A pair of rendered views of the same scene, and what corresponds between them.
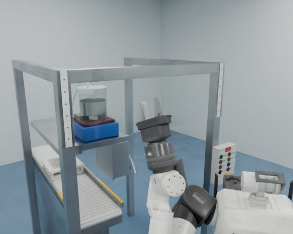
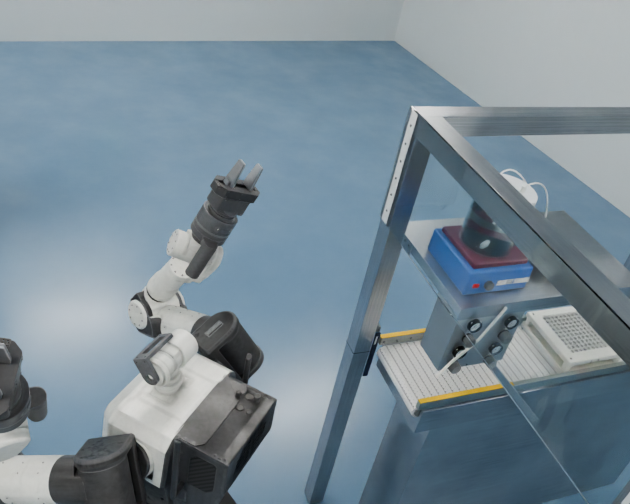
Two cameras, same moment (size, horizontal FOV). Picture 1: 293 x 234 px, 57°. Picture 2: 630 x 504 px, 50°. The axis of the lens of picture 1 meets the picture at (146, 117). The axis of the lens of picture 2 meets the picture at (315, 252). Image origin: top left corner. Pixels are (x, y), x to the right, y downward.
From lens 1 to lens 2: 181 cm
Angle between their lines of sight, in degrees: 86
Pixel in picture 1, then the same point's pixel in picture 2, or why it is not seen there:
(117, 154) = (438, 316)
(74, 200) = (365, 296)
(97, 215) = (399, 371)
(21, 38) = not seen: outside the picture
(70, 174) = (374, 258)
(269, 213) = (141, 383)
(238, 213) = not seen: hidden behind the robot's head
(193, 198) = (215, 322)
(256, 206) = not seen: hidden behind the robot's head
